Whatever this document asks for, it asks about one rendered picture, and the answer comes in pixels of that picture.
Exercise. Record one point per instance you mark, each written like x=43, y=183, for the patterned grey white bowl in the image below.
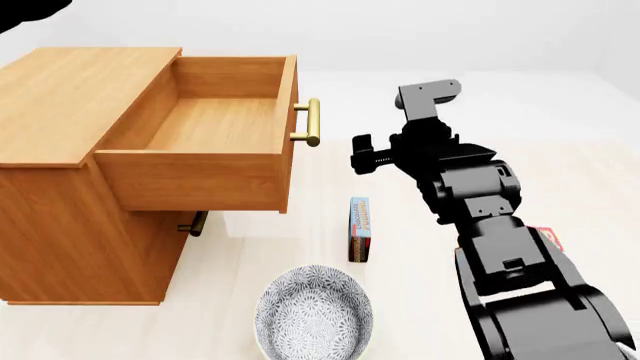
x=315, y=315

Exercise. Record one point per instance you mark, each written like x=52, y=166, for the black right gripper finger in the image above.
x=362, y=143
x=364, y=164

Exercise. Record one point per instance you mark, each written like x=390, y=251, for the grey gripper camera mount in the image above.
x=425, y=100

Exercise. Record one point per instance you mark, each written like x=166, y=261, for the black rounded robot part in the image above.
x=25, y=11

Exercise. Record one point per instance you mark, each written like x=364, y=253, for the open wooden drawer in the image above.
x=200, y=176

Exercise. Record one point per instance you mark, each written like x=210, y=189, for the chocolate pudding box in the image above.
x=359, y=228

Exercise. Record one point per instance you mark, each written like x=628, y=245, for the red food box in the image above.
x=553, y=234

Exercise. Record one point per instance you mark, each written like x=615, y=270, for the wooden cabinet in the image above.
x=60, y=112

